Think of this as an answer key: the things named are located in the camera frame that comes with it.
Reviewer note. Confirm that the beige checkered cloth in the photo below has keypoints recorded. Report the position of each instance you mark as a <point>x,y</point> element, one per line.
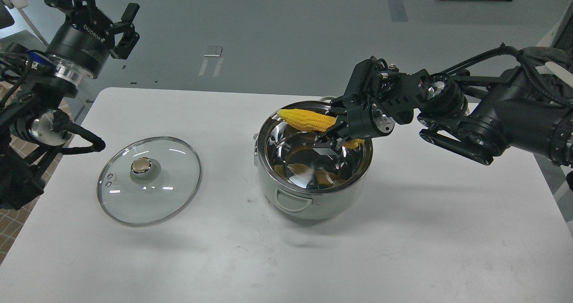
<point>11,221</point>

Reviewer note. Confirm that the yellow corn cob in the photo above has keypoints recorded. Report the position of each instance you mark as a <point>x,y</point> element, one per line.
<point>307,121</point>

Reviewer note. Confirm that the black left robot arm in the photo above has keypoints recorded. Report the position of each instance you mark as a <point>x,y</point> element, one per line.
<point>34,130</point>

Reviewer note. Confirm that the grey office chair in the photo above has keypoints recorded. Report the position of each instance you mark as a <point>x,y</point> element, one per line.
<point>7,20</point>

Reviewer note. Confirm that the pale green steel pot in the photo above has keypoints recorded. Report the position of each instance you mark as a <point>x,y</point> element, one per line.
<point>302,183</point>

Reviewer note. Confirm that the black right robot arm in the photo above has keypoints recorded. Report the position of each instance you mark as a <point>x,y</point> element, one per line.
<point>477,109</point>

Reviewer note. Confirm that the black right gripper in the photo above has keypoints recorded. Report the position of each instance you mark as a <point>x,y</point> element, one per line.
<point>361,121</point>

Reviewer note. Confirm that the glass pot lid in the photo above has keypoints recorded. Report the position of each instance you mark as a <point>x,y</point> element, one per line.
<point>149,181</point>

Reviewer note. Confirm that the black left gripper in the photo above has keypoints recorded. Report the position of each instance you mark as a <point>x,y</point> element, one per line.
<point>76,43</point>

